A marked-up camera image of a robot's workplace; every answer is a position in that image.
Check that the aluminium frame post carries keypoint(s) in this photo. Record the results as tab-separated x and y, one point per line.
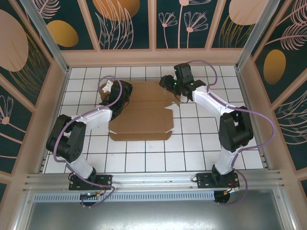
257	31
44	31

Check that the aluminium mounting rail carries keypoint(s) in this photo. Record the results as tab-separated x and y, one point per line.
156	178

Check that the brown cardboard box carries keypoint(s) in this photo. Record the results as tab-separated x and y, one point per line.
144	117

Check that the grey metal sheet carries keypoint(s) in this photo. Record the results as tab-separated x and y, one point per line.
153	215

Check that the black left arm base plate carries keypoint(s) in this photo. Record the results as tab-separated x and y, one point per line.
105	177

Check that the aluminium side rail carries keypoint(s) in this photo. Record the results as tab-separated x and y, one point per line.
246	95

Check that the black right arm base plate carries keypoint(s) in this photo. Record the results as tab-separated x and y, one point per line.
204	182

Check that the yellow power connector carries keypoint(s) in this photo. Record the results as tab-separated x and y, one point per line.
92	195
230	191

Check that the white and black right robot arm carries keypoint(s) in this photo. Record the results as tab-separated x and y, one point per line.
236	131

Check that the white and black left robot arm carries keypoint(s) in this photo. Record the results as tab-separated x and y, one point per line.
96	119

